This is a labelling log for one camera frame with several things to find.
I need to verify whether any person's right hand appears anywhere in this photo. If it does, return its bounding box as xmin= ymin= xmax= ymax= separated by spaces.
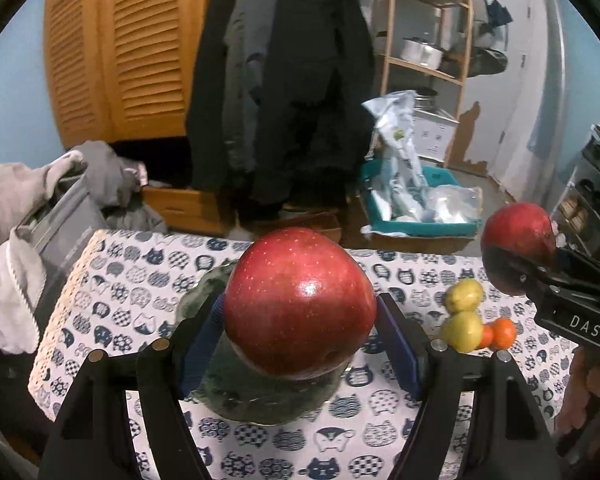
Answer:
xmin=554 ymin=347 xmax=600 ymax=457

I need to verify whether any white printed box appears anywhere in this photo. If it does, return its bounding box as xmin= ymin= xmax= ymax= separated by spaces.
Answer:
xmin=412 ymin=107 xmax=461 ymax=164

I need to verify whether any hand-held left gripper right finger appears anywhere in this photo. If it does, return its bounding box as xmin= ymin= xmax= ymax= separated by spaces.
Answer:
xmin=375 ymin=292 xmax=563 ymax=480

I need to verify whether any wooden louvered cabinet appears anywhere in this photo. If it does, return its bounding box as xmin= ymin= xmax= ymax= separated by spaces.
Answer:
xmin=42 ymin=0 xmax=222 ymax=145

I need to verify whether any wooden shelf rack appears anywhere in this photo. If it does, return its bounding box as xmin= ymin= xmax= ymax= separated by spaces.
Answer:
xmin=377 ymin=0 xmax=484 ymax=170

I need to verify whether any red apple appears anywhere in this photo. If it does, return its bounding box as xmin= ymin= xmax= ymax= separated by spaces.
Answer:
xmin=223 ymin=227 xmax=378 ymax=381
xmin=481 ymin=202 xmax=558 ymax=266

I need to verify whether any cat print tablecloth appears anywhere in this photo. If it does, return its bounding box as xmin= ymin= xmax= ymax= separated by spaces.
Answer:
xmin=27 ymin=229 xmax=581 ymax=480

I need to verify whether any black bag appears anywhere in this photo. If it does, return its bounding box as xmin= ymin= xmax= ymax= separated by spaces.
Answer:
xmin=0 ymin=330 xmax=56 ymax=461

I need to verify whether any teal box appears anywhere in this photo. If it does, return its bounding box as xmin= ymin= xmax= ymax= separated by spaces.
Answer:
xmin=358 ymin=160 xmax=483 ymax=239

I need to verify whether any wooden drawer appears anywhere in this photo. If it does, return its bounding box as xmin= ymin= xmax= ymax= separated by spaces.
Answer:
xmin=142 ymin=185 xmax=227 ymax=237

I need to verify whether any metal pot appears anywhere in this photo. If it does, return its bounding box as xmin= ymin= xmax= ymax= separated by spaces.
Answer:
xmin=399 ymin=37 xmax=449 ymax=72

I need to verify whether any yellow-green pear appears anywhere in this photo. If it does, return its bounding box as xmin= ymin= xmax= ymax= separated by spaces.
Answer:
xmin=441 ymin=311 xmax=484 ymax=354
xmin=445 ymin=280 xmax=483 ymax=314

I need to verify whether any green glass plate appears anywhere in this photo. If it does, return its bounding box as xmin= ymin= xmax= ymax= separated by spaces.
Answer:
xmin=175 ymin=262 xmax=381 ymax=427

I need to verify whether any dark blue cloth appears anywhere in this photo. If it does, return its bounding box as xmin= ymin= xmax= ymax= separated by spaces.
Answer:
xmin=472 ymin=0 xmax=514 ymax=52

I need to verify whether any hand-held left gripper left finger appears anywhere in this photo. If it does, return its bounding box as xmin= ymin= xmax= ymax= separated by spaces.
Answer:
xmin=37 ymin=292 xmax=226 ymax=480

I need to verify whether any clear plastic bag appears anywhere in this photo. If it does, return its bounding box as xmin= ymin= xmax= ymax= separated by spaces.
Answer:
xmin=422 ymin=185 xmax=483 ymax=224

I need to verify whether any grey storage bag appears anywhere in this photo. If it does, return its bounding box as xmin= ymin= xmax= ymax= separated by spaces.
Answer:
xmin=17 ymin=180 xmax=112 ymax=332

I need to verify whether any dark grey garment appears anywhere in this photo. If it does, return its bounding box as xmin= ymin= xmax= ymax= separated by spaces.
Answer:
xmin=65 ymin=141 xmax=169 ymax=234

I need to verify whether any light grey fleece garment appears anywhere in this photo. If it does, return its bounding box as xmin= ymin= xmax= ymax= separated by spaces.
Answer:
xmin=0 ymin=152 xmax=89 ymax=356

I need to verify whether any printed plastic bag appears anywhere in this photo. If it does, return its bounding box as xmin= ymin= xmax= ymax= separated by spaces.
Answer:
xmin=362 ymin=91 xmax=429 ymax=222

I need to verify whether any grey jacket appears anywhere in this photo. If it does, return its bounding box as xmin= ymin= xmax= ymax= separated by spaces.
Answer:
xmin=222 ymin=0 xmax=282 ymax=177

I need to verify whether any grey door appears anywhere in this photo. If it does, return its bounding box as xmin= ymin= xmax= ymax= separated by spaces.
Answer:
xmin=472 ymin=0 xmax=567 ymax=202

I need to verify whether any shoe rack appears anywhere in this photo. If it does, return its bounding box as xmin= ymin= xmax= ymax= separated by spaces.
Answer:
xmin=550 ymin=115 xmax=600 ymax=262

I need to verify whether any black coat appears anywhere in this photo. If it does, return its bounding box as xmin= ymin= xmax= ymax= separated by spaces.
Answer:
xmin=185 ymin=0 xmax=377 ymax=222

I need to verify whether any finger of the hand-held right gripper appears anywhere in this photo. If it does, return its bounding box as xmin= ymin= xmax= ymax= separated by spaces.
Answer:
xmin=554 ymin=246 xmax=600 ymax=274
xmin=481 ymin=245 xmax=557 ymax=297

